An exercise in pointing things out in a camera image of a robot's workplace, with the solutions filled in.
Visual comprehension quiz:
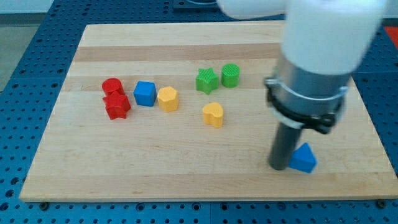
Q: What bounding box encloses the blue cube block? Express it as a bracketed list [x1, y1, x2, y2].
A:
[133, 81, 157, 106]

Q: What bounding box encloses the light wooden board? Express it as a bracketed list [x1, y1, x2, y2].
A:
[19, 21, 397, 202]

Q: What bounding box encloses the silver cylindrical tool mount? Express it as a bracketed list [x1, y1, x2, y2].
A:
[264, 55, 351, 134]

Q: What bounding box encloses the red cylinder block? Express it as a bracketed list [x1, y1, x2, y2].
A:
[101, 78, 125, 96]

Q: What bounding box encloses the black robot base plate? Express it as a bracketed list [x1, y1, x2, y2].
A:
[172, 0, 219, 12]

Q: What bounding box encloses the yellow heart block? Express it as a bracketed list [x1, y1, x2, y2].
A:
[202, 102, 224, 128]

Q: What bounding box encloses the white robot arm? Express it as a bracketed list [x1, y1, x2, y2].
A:
[217, 0, 388, 170]

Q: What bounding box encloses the red star block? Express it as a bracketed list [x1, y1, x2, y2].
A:
[103, 91, 131, 120]

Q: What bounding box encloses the yellow hexagon block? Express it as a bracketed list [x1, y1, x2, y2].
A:
[157, 86, 179, 113]

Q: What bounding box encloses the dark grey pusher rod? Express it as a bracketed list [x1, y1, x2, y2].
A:
[268, 123, 302, 170]

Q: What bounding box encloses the green cylinder block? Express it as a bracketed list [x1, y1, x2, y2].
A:
[221, 63, 240, 88]

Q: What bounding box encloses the blue triangle block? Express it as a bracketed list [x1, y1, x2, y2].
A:
[288, 142, 317, 174]

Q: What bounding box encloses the green star block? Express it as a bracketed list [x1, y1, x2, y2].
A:
[195, 68, 219, 95]

